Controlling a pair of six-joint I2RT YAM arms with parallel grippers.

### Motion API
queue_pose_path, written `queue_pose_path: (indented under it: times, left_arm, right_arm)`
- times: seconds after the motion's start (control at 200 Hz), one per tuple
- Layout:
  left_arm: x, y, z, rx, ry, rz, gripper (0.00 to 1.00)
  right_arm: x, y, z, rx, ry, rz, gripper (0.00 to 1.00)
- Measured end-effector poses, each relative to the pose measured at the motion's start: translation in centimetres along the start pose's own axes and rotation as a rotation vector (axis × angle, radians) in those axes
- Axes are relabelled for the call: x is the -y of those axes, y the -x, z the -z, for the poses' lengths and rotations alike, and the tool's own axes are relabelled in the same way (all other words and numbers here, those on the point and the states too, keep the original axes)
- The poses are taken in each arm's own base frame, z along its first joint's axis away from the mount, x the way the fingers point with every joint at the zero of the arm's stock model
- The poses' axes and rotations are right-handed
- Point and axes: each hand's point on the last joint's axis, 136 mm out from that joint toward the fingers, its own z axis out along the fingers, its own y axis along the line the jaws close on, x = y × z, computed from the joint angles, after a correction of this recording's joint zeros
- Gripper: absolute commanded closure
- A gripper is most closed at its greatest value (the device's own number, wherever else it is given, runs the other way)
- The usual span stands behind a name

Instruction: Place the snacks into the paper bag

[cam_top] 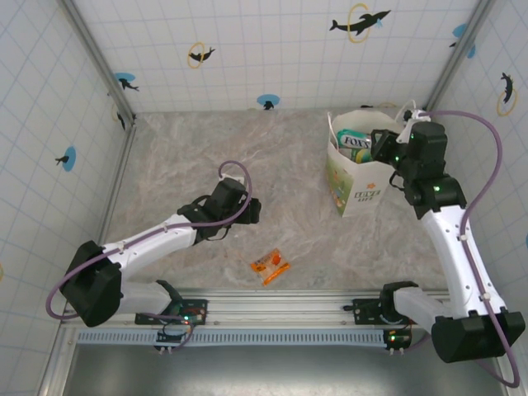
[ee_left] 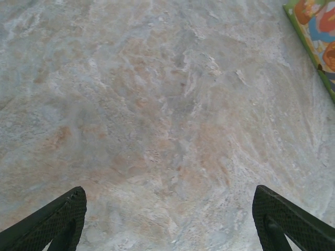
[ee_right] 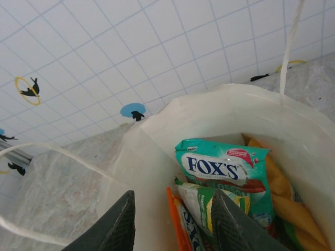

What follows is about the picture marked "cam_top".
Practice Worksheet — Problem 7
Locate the illustrated white paper bag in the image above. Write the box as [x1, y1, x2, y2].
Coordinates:
[324, 100, 417, 219]

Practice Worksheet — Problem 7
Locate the teal Fox's candy bag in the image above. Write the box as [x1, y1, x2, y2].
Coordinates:
[336, 128, 372, 150]

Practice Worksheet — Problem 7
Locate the small orange snack packet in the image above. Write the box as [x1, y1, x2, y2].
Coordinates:
[250, 247, 292, 287]

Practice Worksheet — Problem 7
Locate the dolphin blue circle sticker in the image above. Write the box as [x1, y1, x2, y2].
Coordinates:
[449, 23, 477, 59]
[256, 93, 281, 111]
[113, 72, 140, 92]
[54, 146, 78, 172]

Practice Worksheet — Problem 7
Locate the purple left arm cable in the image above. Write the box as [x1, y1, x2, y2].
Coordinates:
[45, 160, 253, 351]

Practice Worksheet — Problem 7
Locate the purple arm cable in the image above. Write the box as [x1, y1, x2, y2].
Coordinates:
[45, 160, 253, 351]
[408, 109, 521, 389]

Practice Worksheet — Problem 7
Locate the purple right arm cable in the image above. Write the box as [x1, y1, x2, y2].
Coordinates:
[408, 109, 521, 389]

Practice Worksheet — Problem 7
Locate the aluminium corner post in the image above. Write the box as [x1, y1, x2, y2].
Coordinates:
[424, 0, 496, 115]
[57, 0, 137, 125]

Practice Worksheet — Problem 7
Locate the small dolphin yellow ring sticker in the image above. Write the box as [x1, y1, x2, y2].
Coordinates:
[496, 72, 519, 117]
[111, 102, 127, 132]
[187, 40, 217, 69]

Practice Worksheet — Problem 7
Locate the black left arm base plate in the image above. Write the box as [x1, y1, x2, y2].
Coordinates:
[134, 297, 209, 327]

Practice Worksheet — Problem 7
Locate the aluminium side rail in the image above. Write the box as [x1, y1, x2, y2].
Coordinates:
[97, 123, 137, 248]

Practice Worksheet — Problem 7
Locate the aluminium rail frame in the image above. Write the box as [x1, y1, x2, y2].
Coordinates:
[60, 288, 509, 329]

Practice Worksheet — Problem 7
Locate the white slotted cable duct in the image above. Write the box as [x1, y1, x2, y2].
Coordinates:
[76, 328, 391, 347]

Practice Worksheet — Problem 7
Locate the large dolphin yellow ring sticker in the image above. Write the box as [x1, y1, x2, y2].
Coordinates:
[328, 2, 392, 45]

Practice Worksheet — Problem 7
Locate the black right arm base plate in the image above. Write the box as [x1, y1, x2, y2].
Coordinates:
[352, 297, 430, 326]

